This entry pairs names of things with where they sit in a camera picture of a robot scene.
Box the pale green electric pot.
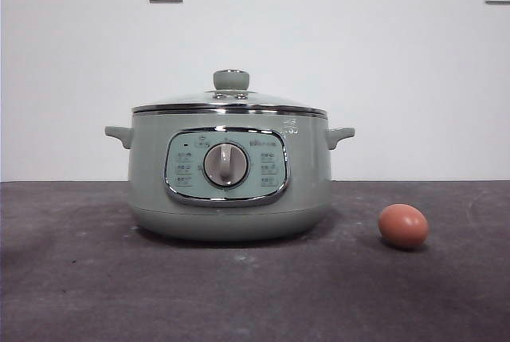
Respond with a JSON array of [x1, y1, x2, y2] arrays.
[[104, 112, 356, 243]]

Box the glass lid with green knob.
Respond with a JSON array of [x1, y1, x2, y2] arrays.
[[131, 69, 327, 116]]

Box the brown egg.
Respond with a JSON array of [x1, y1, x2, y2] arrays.
[[378, 203, 430, 250]]

